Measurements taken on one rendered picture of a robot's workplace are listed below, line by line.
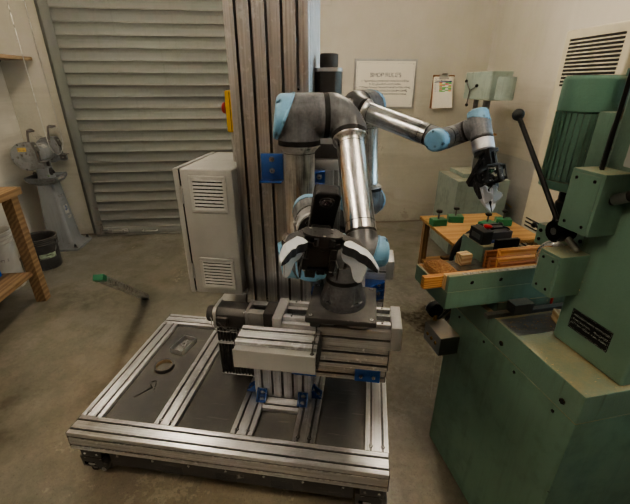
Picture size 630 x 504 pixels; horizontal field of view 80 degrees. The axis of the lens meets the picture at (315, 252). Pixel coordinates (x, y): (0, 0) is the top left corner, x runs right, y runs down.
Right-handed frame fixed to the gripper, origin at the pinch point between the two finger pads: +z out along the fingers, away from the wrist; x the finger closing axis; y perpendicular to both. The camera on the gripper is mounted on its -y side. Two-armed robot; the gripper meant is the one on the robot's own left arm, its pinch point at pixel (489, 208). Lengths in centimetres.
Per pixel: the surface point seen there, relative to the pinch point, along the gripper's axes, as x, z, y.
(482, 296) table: -14.0, 29.5, 9.2
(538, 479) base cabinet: -10, 82, 16
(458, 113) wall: 151, -146, -228
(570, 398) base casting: -10, 55, 32
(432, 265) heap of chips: -24.6, 17.9, 0.0
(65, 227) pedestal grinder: -252, -63, -276
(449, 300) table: -25.5, 29.5, 9.2
